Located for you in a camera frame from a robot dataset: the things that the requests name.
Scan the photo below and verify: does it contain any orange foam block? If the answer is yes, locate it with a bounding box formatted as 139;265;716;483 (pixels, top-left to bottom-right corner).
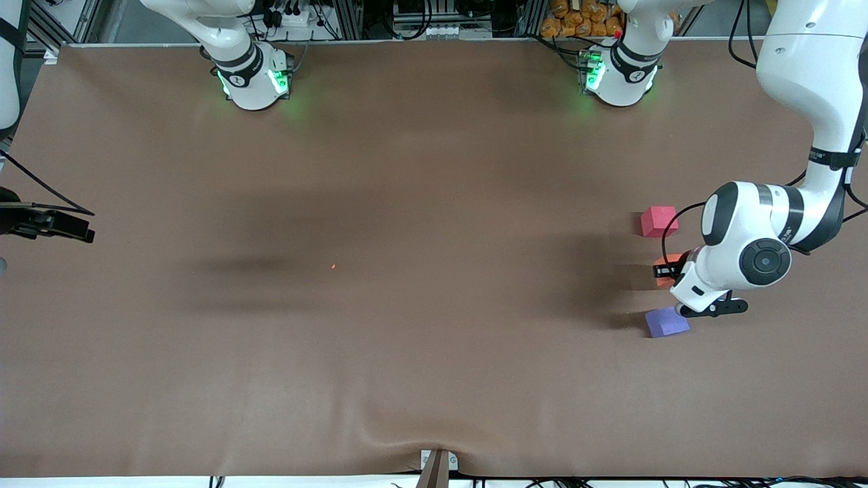
654;253;688;289

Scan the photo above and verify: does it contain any red foam block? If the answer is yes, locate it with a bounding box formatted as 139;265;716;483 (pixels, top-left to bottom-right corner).
641;206;679;239

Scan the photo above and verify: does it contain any purple foam block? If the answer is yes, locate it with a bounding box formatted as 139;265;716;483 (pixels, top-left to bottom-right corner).
644;306;691;339

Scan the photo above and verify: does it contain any large table cover sheet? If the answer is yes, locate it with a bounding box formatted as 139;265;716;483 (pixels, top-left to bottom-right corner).
0;39;868;479

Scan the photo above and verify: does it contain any white power strip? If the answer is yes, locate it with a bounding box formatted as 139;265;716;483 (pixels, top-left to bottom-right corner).
268;5;319;28

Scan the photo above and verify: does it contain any white terminal strip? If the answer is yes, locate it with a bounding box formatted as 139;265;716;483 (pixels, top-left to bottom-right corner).
393;24;492;40

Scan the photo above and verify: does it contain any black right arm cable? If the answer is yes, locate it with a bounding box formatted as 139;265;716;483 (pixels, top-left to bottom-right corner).
0;150;96;219

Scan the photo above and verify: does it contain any table edge clamp bracket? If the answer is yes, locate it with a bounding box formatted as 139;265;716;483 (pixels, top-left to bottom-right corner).
415;449;459;488

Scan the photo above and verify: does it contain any aluminium frame post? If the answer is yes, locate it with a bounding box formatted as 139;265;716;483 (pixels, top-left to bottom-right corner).
328;0;363;40

